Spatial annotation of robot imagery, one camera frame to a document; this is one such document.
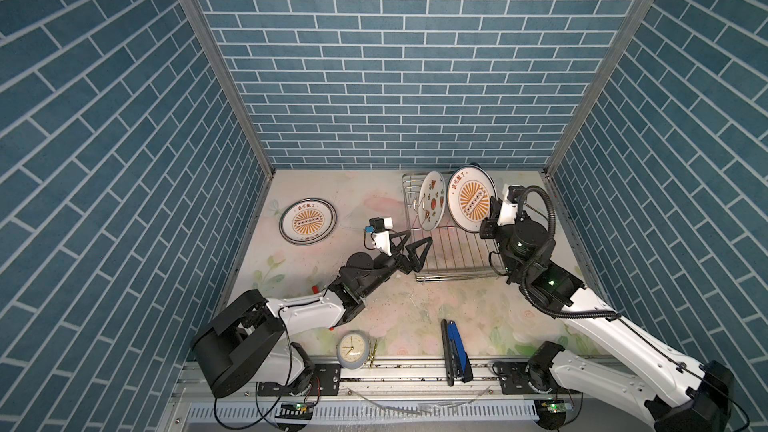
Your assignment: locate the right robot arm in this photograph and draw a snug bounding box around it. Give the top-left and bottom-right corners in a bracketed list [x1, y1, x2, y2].
[480, 198, 738, 431]

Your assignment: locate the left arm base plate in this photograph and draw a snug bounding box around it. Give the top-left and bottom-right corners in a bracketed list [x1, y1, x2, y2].
[257, 363, 342, 397]

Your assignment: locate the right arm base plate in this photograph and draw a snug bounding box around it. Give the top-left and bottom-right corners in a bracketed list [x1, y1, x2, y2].
[491, 361, 566, 395]

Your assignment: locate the aluminium front rail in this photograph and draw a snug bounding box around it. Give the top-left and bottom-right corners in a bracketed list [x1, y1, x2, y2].
[171, 357, 667, 404]

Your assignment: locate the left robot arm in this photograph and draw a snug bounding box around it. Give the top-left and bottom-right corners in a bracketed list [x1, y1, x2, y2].
[190, 232, 433, 399]

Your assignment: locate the white perforated cable duct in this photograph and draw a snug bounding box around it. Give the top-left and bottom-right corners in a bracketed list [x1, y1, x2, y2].
[187, 399, 539, 425]

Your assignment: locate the orange sunburst plate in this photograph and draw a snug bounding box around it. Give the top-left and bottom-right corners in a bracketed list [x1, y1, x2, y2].
[446, 165, 496, 234]
[279, 198, 338, 246]

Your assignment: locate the watermelon pattern plate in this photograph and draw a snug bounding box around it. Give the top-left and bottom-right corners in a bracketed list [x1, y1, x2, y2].
[417, 171, 446, 231]

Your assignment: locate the metal wire dish rack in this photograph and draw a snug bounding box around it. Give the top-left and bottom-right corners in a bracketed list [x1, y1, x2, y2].
[401, 172, 499, 284]

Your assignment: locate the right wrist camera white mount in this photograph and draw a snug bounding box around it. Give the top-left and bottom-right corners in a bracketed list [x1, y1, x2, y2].
[497, 184, 526, 226]

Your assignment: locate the small grey clock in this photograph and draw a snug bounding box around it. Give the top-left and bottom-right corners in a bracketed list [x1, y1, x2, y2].
[336, 331, 372, 370]

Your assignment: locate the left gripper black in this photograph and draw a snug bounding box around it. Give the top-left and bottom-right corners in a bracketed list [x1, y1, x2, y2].
[357, 230, 430, 301]

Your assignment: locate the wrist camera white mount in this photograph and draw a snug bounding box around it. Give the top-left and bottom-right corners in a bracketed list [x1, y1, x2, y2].
[365, 217, 393, 256]
[497, 184, 526, 226]

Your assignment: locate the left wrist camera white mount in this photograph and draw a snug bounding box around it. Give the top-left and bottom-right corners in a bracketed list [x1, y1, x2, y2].
[365, 217, 393, 256]

